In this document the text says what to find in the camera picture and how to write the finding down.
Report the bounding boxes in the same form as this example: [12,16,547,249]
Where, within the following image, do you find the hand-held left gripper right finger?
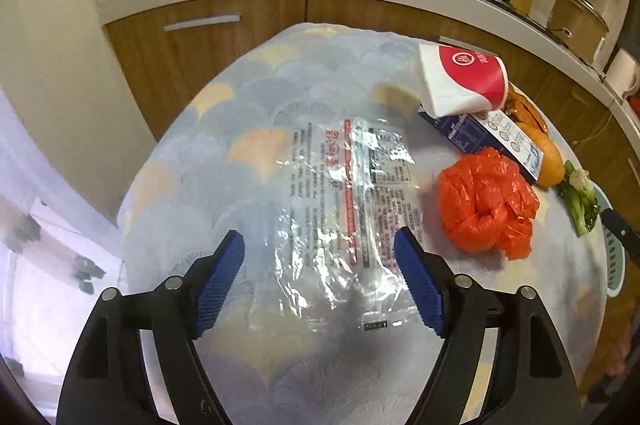
[393,227,585,425]

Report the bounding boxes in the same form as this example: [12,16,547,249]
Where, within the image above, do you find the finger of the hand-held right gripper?
[600,207,640,262]

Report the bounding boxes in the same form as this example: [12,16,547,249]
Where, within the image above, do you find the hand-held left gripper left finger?
[56,229,246,425]

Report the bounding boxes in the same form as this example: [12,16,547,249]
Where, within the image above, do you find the light blue plastic basket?
[592,182,636,298]

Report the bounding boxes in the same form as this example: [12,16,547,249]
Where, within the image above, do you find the long orange peel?
[520,125,565,188]

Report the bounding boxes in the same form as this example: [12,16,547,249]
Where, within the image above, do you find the clear printed plastic bag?
[272,115,426,333]

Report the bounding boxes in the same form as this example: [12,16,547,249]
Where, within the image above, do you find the orange snack wrapper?
[502,85,550,136]

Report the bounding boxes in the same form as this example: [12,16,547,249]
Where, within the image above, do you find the green vegetable scrap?
[557,160,601,238]

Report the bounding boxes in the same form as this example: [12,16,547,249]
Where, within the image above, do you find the red plastic bag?
[437,147,542,260]

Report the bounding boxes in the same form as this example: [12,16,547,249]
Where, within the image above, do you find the white electric kettle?
[604,47,640,98]

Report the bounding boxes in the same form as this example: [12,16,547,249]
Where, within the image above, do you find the blue and white carton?
[417,107,545,186]

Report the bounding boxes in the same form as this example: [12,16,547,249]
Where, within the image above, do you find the scallop patterned tablecloth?
[116,23,621,425]

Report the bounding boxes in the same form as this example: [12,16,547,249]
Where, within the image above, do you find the beige rice cooker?
[547,0,610,58]

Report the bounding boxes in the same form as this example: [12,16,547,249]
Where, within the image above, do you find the red white paper cup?
[416,42,510,118]

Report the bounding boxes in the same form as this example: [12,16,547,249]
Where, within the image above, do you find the wooden kitchen cabinet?
[102,0,640,226]

